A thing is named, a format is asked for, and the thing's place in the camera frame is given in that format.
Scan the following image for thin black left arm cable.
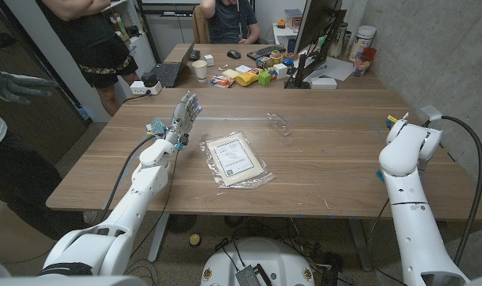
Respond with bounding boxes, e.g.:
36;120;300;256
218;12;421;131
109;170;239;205
129;149;182;259

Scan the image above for grey electronics box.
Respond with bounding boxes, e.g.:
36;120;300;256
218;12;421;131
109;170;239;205
235;265;272;286

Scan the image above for operator tracking glove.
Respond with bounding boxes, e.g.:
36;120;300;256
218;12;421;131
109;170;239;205
0;56;60;105

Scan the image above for white paper cup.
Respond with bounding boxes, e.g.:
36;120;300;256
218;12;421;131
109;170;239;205
191;60;208;83

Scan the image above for flat white box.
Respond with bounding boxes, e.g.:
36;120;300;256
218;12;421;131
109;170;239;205
310;76;338;90

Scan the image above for black keyboard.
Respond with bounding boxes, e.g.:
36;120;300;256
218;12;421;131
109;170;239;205
246;44;286;61

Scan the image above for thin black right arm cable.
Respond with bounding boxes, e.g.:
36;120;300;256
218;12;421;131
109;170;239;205
368;198;391;242

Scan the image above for black laptop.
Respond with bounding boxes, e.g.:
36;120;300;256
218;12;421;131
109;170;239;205
149;41;196;88

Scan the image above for white paper sheets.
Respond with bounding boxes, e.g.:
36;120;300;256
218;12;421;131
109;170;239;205
303;56;355;83

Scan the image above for brown office chair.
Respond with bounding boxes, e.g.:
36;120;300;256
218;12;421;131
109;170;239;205
191;4;210;44

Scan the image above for standing person black shorts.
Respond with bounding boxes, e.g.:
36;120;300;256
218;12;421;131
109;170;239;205
40;0;141;117

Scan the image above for white labelled canister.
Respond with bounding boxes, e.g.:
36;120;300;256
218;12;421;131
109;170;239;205
348;25;377;63

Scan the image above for white robot torso base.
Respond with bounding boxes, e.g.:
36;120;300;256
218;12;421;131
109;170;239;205
200;237;316;286

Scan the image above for clear bagged card package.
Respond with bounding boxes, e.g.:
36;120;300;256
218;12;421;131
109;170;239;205
199;131;276;190

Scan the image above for dark thermos bottle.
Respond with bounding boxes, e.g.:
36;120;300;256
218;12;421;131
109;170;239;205
330;21;349;59

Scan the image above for white table leg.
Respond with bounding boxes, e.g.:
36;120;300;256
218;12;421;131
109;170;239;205
148;214;170;263
349;219;372;272

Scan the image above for blue left wrist circuit board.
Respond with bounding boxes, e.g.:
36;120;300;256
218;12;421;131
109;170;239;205
145;116;169;138

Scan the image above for white power strip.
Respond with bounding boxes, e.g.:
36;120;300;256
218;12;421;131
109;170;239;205
129;80;163;96

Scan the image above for white storage shelf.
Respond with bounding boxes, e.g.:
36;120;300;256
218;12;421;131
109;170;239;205
103;0;158;76

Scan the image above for seated person dark shirt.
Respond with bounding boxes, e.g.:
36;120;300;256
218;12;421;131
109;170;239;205
199;0;261;45

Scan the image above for small white side table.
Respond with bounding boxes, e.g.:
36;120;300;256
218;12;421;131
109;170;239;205
272;22;301;47

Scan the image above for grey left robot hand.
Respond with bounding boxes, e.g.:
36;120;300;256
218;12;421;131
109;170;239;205
164;91;204;149

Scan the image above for crumpled clear plastic wrap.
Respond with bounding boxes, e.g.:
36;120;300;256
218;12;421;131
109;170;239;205
266;112;292;137

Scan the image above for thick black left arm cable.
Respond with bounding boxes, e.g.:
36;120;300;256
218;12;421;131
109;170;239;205
99;134;156;223

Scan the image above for black computer monitor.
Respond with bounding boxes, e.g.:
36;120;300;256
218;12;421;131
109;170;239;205
294;0;344;55

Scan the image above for black power adapter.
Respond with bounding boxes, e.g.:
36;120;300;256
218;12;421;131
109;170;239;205
141;71;159;87

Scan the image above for orange snack packet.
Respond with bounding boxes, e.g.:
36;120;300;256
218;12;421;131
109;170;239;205
206;74;237;89

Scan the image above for black round floor fan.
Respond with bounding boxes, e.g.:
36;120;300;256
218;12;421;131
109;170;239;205
167;214;198;234

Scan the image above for small storage box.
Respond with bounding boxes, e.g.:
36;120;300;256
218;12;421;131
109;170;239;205
283;8;304;29

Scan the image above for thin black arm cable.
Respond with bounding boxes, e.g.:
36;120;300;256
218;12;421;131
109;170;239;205
368;198;391;242
129;149;182;259

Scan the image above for thick dark right arm cable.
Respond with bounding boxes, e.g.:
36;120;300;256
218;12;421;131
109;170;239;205
421;105;482;267

